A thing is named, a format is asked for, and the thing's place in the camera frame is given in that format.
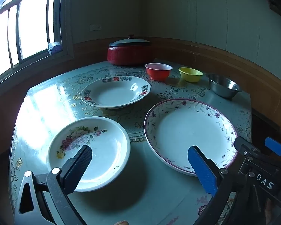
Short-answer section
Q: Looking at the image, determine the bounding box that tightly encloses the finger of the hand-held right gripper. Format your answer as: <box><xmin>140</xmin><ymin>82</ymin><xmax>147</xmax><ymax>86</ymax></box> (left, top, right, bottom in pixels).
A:
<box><xmin>264</xmin><ymin>137</ymin><xmax>281</xmax><ymax>156</ymax></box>
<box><xmin>234</xmin><ymin>136</ymin><xmax>267</xmax><ymax>163</ymax></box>

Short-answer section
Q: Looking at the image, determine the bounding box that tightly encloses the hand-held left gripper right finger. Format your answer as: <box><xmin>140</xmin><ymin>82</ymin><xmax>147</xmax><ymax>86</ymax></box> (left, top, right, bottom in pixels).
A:
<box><xmin>187</xmin><ymin>145</ymin><xmax>240</xmax><ymax>225</ymax></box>

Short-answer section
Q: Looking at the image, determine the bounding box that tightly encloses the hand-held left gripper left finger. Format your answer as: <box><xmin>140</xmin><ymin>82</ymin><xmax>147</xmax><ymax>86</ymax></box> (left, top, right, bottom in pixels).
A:
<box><xmin>14</xmin><ymin>145</ymin><xmax>93</xmax><ymax>225</ymax></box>

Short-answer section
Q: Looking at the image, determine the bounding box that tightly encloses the white plate pink rose print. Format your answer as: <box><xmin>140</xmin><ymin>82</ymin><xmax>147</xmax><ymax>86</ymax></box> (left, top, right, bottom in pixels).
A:
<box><xmin>46</xmin><ymin>116</ymin><xmax>131</xmax><ymax>193</ymax></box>

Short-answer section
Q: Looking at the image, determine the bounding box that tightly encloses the stainless steel bowl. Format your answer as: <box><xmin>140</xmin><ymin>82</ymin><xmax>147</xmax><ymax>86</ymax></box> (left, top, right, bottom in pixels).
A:
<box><xmin>206</xmin><ymin>73</ymin><xmax>243</xmax><ymax>99</ymax></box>

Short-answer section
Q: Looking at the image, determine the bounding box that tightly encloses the yellow plastic bowl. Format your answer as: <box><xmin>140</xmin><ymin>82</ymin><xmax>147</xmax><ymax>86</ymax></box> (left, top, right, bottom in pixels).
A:
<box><xmin>178</xmin><ymin>67</ymin><xmax>204</xmax><ymax>83</ymax></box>

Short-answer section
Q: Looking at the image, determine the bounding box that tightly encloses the grey pot lid red knob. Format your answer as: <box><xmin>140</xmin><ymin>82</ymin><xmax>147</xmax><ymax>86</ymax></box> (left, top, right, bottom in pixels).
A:
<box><xmin>109</xmin><ymin>34</ymin><xmax>151</xmax><ymax>47</ymax></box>

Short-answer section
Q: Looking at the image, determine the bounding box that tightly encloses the white plate red character print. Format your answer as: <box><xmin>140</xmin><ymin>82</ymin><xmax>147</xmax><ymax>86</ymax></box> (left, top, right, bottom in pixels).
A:
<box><xmin>81</xmin><ymin>75</ymin><xmax>151</xmax><ymax>109</ymax></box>

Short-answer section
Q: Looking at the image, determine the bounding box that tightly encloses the red cooking pot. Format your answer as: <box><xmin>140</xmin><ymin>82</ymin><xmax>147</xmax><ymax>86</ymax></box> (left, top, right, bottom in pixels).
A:
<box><xmin>107</xmin><ymin>43</ymin><xmax>155</xmax><ymax>65</ymax></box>

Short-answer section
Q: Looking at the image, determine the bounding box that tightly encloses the blue and white packet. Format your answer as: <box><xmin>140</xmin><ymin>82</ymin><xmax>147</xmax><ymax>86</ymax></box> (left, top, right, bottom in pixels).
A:
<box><xmin>48</xmin><ymin>42</ymin><xmax>62</xmax><ymax>55</ymax></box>

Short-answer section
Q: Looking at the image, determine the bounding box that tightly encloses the red plastic bowl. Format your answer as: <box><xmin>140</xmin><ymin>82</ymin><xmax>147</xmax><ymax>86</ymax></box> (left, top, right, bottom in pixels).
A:
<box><xmin>144</xmin><ymin>63</ymin><xmax>173</xmax><ymax>82</ymax></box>

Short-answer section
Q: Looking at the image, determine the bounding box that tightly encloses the large plate purple floral rim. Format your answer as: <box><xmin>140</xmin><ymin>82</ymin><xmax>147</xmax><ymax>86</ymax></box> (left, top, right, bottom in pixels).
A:
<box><xmin>144</xmin><ymin>98</ymin><xmax>238</xmax><ymax>177</ymax></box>

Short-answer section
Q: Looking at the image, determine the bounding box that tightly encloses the window with white frame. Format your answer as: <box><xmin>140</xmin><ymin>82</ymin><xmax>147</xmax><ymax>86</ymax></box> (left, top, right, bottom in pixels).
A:
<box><xmin>0</xmin><ymin>0</ymin><xmax>73</xmax><ymax>88</ymax></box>

